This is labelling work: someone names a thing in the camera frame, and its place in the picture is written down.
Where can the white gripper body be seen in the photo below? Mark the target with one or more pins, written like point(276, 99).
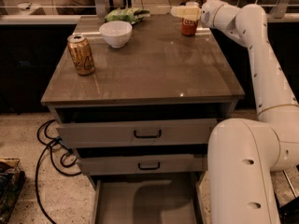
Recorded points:
point(207, 15)

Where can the red coke can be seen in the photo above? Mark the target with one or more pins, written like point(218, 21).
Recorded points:
point(188, 27)

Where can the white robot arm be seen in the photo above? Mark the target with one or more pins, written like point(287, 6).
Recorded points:
point(242, 153)

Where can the gold soda can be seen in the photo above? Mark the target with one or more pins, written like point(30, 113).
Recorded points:
point(81, 54)

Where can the top drawer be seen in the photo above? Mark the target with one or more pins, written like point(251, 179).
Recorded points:
point(142, 125)

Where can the drawer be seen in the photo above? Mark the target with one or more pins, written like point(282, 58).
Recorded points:
point(142, 160)
point(142, 125)
point(149, 199)

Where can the grey drawer cabinet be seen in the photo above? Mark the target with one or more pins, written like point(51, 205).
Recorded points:
point(158, 66)

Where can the middle drawer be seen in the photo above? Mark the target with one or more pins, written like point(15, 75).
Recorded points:
point(142, 160)

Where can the bottom drawer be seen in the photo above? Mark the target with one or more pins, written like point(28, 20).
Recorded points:
point(149, 199)

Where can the green chip bag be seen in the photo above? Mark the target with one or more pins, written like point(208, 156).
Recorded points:
point(133, 15)

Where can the white bowl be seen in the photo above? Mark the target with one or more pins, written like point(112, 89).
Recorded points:
point(116, 33)

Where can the black top drawer handle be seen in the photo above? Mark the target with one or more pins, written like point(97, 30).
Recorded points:
point(138, 135)

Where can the black drawer handle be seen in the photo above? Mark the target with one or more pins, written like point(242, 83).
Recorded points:
point(138, 135)
point(148, 167)

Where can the black middle drawer handle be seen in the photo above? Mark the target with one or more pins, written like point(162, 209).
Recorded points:
point(148, 167)

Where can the wire basket with items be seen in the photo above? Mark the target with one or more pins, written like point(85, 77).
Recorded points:
point(12, 178)

